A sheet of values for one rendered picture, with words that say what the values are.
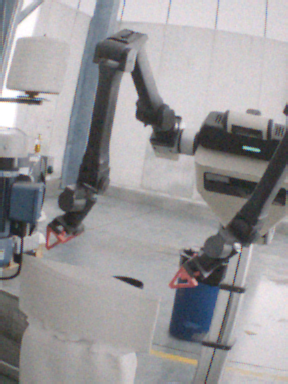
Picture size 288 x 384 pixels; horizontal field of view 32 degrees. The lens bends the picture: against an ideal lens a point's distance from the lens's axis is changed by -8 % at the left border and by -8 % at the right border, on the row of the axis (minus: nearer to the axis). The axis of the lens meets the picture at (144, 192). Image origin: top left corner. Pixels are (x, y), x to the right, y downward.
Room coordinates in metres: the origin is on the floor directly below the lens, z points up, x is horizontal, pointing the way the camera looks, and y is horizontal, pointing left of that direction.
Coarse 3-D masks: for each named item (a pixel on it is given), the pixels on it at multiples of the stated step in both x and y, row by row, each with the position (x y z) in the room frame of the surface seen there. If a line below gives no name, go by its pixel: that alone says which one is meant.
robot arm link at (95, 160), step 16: (96, 48) 1.36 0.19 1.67; (128, 48) 1.33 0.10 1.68; (112, 64) 1.36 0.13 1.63; (128, 64) 1.33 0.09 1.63; (112, 80) 1.36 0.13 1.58; (96, 96) 1.39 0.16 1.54; (112, 96) 1.39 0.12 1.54; (96, 112) 1.40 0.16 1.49; (112, 112) 1.41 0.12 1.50; (96, 128) 1.41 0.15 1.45; (112, 128) 1.45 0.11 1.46; (96, 144) 1.43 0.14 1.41; (96, 160) 1.44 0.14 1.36; (80, 176) 1.48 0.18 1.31; (96, 176) 1.45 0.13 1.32
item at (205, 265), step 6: (204, 252) 1.36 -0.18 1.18; (192, 258) 1.34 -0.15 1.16; (198, 258) 1.36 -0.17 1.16; (204, 258) 1.35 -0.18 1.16; (210, 258) 1.34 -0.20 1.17; (216, 258) 1.34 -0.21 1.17; (192, 264) 1.33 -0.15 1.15; (198, 264) 1.34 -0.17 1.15; (204, 264) 1.35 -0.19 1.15; (210, 264) 1.34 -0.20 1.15; (216, 264) 1.34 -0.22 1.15; (198, 270) 1.33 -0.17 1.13; (204, 270) 1.35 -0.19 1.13; (210, 270) 1.35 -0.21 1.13; (204, 276) 1.32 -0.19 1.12
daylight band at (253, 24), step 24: (72, 0) 9.27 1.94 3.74; (144, 0) 10.15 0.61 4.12; (168, 0) 9.98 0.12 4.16; (192, 0) 9.81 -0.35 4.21; (216, 0) 9.64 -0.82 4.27; (240, 0) 9.48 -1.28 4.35; (264, 0) 9.31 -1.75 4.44; (192, 24) 9.78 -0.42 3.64; (240, 24) 9.46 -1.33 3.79; (264, 24) 9.30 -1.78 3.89
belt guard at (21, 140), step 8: (16, 128) 1.53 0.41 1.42; (0, 136) 1.13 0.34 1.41; (8, 136) 1.14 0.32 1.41; (16, 136) 1.16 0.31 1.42; (24, 136) 1.18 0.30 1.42; (0, 144) 1.13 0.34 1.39; (8, 144) 1.14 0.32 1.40; (16, 144) 1.16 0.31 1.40; (24, 144) 1.19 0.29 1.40; (0, 152) 1.13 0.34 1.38; (8, 152) 1.15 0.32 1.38; (16, 152) 1.16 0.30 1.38; (24, 152) 1.19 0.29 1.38
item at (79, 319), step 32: (32, 256) 1.56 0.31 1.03; (32, 288) 1.54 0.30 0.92; (64, 288) 1.44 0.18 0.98; (96, 288) 1.41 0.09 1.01; (128, 288) 1.46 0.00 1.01; (32, 320) 1.50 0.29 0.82; (64, 320) 1.43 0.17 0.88; (96, 320) 1.41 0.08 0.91; (128, 320) 1.41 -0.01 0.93; (32, 352) 1.45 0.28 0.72; (64, 352) 1.40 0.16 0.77; (96, 352) 1.37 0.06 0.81; (128, 352) 1.39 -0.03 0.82
